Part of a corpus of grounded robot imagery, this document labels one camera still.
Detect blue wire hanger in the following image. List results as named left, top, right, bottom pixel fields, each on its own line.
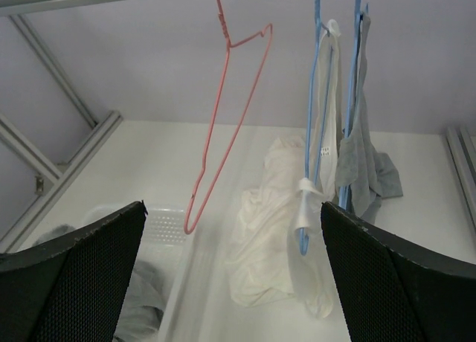
left=336, top=0, right=371, bottom=209
left=291, top=0, right=340, bottom=257

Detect pink wire hanger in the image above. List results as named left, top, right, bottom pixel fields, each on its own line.
left=183, top=0, right=274, bottom=234

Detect aluminium frame posts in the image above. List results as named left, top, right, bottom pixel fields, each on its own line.
left=446, top=126, right=475, bottom=222
left=1, top=15, right=123, bottom=253

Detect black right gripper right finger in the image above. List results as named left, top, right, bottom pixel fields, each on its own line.
left=321, top=202, right=475, bottom=341

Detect left aluminium frame posts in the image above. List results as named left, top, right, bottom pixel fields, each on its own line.
left=1, top=15, right=123, bottom=253

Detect white tank top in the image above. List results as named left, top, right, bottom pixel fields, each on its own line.
left=225, top=20, right=342, bottom=318

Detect grey tank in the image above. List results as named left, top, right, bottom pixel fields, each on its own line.
left=33, top=225, right=167, bottom=342
left=335, top=13, right=403, bottom=225

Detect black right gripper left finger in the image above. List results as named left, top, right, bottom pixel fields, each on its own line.
left=1, top=201, right=147, bottom=341

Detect right aluminium frame posts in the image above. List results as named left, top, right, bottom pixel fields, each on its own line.
left=446, top=126, right=475, bottom=222

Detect white plastic basket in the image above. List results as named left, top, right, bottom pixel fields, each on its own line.
left=80, top=204, right=198, bottom=342

